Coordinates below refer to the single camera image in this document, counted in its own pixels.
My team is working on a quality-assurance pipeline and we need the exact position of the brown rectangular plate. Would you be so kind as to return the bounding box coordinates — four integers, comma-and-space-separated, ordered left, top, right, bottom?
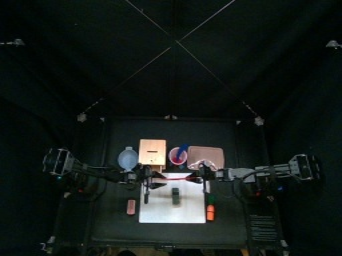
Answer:
186, 145, 226, 172

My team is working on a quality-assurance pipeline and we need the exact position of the dark green sushi roll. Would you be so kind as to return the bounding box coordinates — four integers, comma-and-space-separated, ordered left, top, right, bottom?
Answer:
171, 187, 182, 206

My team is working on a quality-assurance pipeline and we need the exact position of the white cutting board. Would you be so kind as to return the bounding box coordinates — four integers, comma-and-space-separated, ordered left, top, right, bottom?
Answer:
138, 171, 209, 225

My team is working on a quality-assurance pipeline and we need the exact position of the light blue bowl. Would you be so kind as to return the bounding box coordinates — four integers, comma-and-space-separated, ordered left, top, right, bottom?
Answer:
117, 146, 141, 173

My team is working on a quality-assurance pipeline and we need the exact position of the red plastic cup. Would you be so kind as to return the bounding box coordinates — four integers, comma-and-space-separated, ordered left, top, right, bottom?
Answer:
167, 146, 190, 166

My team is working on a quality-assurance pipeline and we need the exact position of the blue toy utensil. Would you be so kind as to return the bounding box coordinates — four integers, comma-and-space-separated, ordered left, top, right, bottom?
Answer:
175, 143, 190, 162

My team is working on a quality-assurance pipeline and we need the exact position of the wooden box with slot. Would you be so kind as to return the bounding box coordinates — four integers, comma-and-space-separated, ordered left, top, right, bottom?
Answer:
138, 138, 169, 166

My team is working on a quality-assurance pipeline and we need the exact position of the orange toy carrot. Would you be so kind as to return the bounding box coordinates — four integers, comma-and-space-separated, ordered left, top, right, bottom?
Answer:
206, 195, 217, 222

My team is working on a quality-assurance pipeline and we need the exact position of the steel brace cable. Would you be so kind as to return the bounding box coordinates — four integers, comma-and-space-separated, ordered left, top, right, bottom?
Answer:
123, 0, 265, 123
79, 0, 237, 118

